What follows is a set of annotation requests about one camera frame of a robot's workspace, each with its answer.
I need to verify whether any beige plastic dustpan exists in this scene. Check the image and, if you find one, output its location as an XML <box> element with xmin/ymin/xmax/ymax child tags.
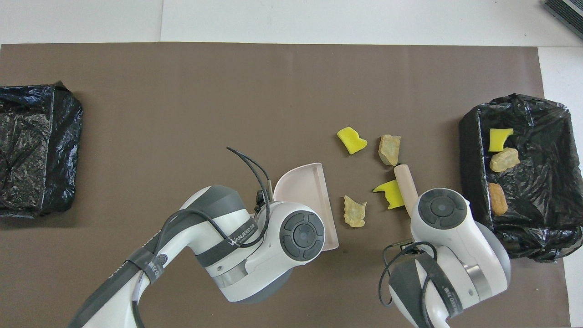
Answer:
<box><xmin>272</xmin><ymin>163</ymin><xmax>340</xmax><ymax>251</ymax></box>

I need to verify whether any pale ridged foam chunk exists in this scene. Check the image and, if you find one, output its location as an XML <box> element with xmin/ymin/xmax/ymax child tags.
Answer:
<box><xmin>343</xmin><ymin>195</ymin><xmax>368</xmax><ymax>228</ymax></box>

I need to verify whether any beige foam rock chunk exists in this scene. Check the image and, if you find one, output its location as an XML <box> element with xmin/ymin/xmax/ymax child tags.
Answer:
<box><xmin>378</xmin><ymin>134</ymin><xmax>402</xmax><ymax>167</ymax></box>

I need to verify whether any brown potato shaped lump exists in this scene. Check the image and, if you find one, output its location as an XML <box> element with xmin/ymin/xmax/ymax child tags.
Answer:
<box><xmin>488</xmin><ymin>182</ymin><xmax>509</xmax><ymax>216</ymax></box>

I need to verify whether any pale yellow foam chunk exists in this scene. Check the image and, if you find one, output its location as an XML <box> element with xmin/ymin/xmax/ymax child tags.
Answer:
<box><xmin>490</xmin><ymin>147</ymin><xmax>520</xmax><ymax>173</ymax></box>

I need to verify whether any bin lined with black bag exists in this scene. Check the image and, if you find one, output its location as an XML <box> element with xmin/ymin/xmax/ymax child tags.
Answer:
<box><xmin>0</xmin><ymin>82</ymin><xmax>84</xmax><ymax>218</ymax></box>
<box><xmin>458</xmin><ymin>93</ymin><xmax>583</xmax><ymax>263</ymax></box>

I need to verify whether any brown table mat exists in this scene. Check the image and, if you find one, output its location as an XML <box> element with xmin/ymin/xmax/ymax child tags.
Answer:
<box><xmin>0</xmin><ymin>42</ymin><xmax>571</xmax><ymax>328</ymax></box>

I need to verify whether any dark grey ribbed device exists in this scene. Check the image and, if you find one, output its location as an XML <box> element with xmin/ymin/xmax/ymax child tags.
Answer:
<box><xmin>543</xmin><ymin>0</ymin><xmax>583</xmax><ymax>40</ymax></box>

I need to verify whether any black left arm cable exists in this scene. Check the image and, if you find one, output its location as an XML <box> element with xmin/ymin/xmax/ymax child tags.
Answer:
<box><xmin>132</xmin><ymin>147</ymin><xmax>274</xmax><ymax>328</ymax></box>

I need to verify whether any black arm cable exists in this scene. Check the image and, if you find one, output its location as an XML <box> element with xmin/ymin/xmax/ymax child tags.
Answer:
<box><xmin>132</xmin><ymin>147</ymin><xmax>274</xmax><ymax>328</ymax></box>
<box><xmin>378</xmin><ymin>241</ymin><xmax>456</xmax><ymax>328</ymax></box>

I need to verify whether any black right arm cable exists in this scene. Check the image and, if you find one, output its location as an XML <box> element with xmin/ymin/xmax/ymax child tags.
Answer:
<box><xmin>378</xmin><ymin>241</ymin><xmax>456</xmax><ymax>328</ymax></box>

